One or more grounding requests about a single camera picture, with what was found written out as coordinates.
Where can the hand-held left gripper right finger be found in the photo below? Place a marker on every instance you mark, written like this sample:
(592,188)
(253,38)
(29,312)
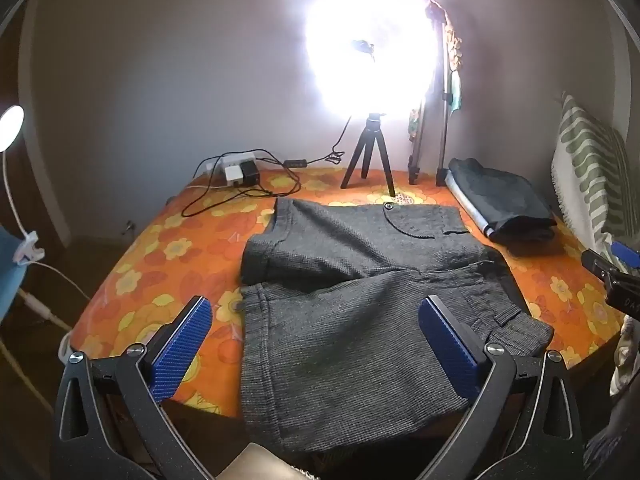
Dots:
(447,352)

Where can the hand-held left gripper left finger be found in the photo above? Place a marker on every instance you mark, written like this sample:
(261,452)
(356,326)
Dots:
(182,347)

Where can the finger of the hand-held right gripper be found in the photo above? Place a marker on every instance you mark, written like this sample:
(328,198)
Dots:
(626,250)
(597,261)

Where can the grey knit pants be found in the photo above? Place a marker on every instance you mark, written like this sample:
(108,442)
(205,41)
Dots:
(350,310)

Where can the orange floral bedsheet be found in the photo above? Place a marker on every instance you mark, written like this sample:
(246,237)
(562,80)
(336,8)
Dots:
(165,260)

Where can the green striped pillow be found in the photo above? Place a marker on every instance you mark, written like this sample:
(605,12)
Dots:
(590,160)

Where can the folded dark clothes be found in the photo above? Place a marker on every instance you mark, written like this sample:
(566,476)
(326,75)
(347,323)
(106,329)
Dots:
(500,195)

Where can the person's striped clothing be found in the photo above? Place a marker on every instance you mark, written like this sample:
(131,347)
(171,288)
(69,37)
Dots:
(607,452)

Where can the white plug adapter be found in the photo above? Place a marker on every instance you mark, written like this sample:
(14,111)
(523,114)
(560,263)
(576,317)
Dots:
(233,174)

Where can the blue cloth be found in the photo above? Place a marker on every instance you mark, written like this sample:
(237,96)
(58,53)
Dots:
(12,275)

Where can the black plug adapter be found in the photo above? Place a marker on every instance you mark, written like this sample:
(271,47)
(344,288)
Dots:
(250,172)

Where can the white power strip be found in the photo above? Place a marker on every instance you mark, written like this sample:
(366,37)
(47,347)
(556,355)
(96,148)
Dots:
(237,157)

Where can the tall silver tripod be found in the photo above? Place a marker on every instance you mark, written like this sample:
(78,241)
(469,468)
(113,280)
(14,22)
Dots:
(442,110)

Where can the small black tripod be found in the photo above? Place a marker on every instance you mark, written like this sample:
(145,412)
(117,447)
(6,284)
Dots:
(372,127)

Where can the colourful hanging cloth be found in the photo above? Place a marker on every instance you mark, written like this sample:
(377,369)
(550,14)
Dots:
(454,45)

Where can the white clip lamp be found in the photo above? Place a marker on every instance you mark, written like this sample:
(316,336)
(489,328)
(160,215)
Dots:
(10,125)

